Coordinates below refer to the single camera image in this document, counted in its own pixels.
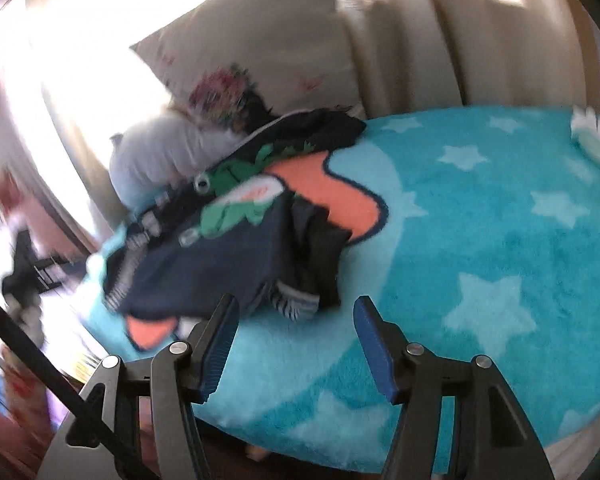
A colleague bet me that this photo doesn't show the black cable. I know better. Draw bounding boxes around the black cable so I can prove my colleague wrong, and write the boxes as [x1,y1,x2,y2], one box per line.
[0,287,158,480]

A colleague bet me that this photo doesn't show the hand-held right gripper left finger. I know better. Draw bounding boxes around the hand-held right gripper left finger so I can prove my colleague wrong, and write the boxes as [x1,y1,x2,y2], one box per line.
[37,294,241,480]

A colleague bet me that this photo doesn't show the teal star printed blanket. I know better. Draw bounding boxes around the teal star printed blanket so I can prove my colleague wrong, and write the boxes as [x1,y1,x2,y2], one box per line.
[77,106,600,471]

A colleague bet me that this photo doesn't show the beige curtain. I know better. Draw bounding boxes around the beige curtain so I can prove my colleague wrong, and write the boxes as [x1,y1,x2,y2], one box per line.
[25,0,600,211]

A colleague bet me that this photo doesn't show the black stand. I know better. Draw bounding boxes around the black stand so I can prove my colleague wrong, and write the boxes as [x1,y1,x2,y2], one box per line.
[1,229,68,307]

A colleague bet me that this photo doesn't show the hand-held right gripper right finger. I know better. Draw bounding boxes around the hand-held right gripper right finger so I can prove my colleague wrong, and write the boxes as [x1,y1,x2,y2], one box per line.
[354,296,556,480]

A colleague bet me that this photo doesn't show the cream floral printed pillow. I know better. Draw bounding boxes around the cream floral printed pillow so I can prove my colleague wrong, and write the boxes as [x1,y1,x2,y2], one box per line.
[130,0,368,128]

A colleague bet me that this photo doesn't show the grey plush pillow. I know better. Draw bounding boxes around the grey plush pillow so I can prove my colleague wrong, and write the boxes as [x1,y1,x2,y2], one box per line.
[109,110,253,208]

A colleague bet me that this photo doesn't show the navy pants with striped lining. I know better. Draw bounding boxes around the navy pants with striped lining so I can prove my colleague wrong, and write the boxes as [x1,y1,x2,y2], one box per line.
[102,109,368,323]

